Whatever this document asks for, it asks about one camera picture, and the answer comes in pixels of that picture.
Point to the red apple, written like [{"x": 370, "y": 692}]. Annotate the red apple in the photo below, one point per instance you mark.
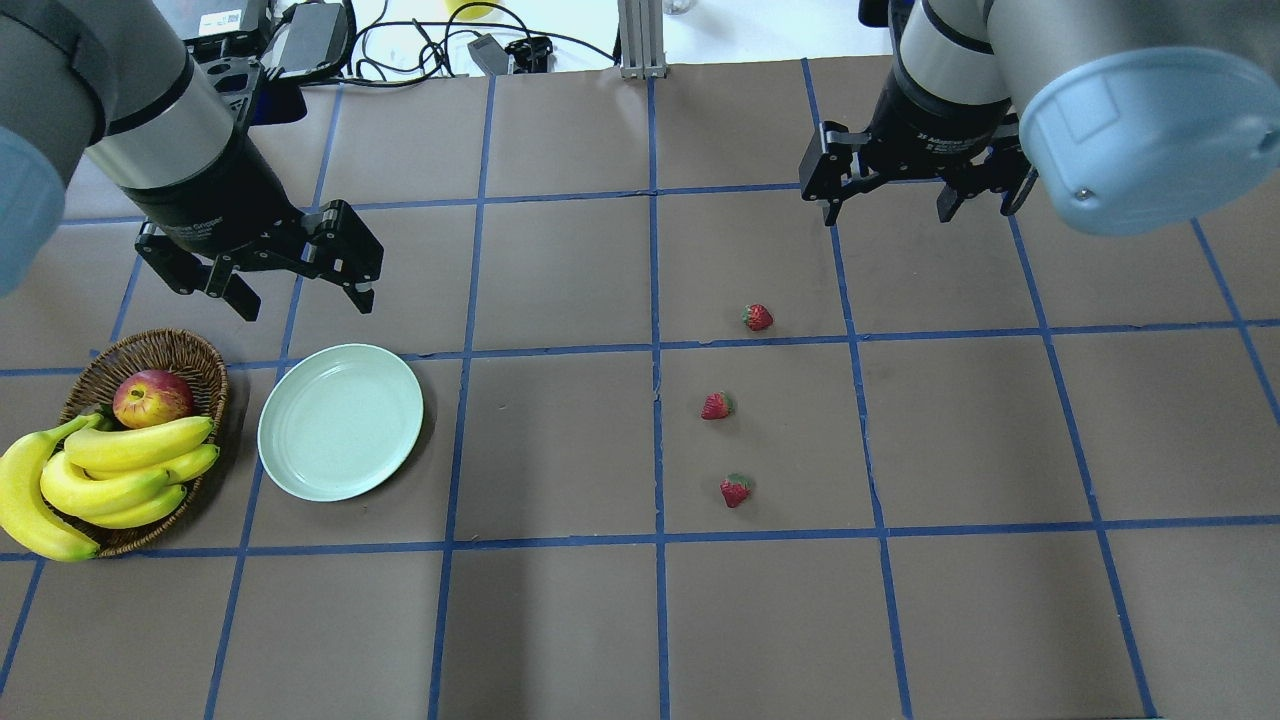
[{"x": 150, "y": 398}]

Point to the yellow tape roll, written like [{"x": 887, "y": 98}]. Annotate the yellow tape roll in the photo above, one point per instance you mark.
[{"x": 469, "y": 11}]

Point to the yellow banana bunch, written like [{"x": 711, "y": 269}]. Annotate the yellow banana bunch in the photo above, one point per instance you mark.
[{"x": 60, "y": 482}]

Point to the black power adapter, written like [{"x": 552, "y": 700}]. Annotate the black power adapter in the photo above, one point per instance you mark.
[{"x": 311, "y": 38}]

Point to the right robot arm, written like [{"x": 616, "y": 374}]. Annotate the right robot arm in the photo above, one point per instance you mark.
[{"x": 1132, "y": 115}]

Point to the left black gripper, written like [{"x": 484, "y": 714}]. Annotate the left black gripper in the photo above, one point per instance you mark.
[{"x": 215, "y": 205}]

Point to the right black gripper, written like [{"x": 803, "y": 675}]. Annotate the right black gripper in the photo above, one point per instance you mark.
[{"x": 925, "y": 135}]

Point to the strawberry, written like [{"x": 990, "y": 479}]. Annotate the strawberry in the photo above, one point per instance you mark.
[
  {"x": 757, "y": 318},
  {"x": 717, "y": 406},
  {"x": 735, "y": 489}
]

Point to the aluminium frame post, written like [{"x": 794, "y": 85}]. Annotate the aluminium frame post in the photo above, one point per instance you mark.
[{"x": 641, "y": 40}]

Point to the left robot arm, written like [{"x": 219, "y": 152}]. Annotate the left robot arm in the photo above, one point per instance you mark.
[{"x": 113, "y": 82}]

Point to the light green plate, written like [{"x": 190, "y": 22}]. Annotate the light green plate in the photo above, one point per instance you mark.
[{"x": 340, "y": 422}]

